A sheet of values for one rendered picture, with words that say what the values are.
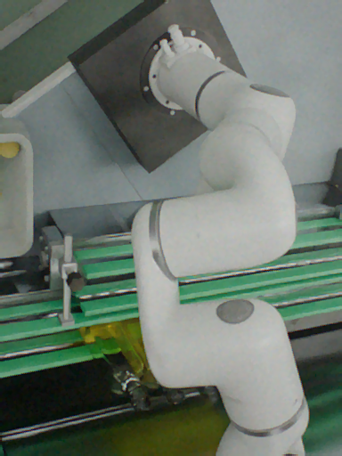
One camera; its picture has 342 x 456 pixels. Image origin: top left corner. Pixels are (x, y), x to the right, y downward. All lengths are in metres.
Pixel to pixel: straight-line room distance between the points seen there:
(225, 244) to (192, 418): 0.62
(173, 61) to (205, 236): 0.52
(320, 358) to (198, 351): 0.86
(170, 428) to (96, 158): 0.50
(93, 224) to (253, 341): 0.62
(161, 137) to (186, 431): 0.52
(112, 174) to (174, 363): 0.67
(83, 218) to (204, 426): 0.43
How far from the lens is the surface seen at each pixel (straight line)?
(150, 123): 1.19
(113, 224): 1.21
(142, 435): 1.19
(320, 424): 1.33
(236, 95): 0.94
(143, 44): 1.14
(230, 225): 0.65
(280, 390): 0.68
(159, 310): 0.67
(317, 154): 1.49
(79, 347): 1.21
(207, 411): 1.24
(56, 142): 1.21
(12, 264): 1.26
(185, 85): 1.06
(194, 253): 0.66
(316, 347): 1.51
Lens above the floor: 1.84
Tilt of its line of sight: 53 degrees down
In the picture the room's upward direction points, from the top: 138 degrees clockwise
